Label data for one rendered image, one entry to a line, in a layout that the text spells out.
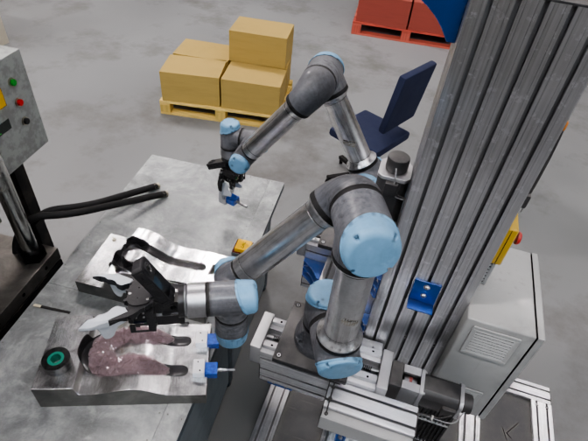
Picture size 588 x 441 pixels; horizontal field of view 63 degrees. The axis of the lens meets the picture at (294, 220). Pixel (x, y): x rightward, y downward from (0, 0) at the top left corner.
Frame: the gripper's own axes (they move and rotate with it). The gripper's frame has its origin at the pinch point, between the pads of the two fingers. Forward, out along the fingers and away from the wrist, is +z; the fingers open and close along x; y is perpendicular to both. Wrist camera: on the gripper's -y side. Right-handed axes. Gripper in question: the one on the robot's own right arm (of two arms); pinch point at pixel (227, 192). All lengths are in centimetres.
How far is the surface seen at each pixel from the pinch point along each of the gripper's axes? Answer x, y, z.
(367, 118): 175, -10, 45
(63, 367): -91, 12, 2
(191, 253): -30.9, 7.1, 7.1
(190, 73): 154, -163, 51
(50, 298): -73, -24, 16
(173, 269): -41.0, 7.5, 7.4
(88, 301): -66, -12, 16
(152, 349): -70, 26, 8
